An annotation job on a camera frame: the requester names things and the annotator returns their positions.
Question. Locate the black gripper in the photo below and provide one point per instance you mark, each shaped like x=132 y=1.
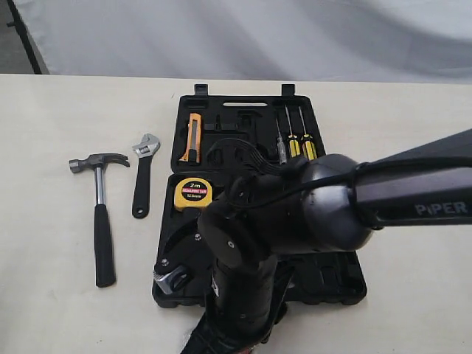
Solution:
x=244 y=304

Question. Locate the claw hammer black grip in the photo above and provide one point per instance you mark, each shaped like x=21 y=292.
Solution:
x=105 y=275

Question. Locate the adjustable wrench black handle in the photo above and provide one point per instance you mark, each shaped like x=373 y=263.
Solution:
x=145 y=151

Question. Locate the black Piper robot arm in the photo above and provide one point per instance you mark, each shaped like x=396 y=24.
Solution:
x=329 y=204

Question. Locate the yellow tape measure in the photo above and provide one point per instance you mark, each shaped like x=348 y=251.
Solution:
x=194 y=193

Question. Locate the clear voltage tester screwdriver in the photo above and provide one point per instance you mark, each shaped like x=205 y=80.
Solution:
x=280 y=145

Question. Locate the orange utility knife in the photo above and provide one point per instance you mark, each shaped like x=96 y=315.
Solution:
x=192 y=153

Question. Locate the left yellow black screwdriver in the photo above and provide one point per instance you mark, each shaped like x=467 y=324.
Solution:
x=293 y=143

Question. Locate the yellow black screwdriver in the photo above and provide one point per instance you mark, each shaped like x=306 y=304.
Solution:
x=293 y=143
x=308 y=146

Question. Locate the right yellow black screwdriver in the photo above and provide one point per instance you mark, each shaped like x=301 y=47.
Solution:
x=308 y=146

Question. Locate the black stand pole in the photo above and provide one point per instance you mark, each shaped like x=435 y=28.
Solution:
x=22 y=32

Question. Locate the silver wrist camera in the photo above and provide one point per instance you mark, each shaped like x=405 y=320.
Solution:
x=171 y=276

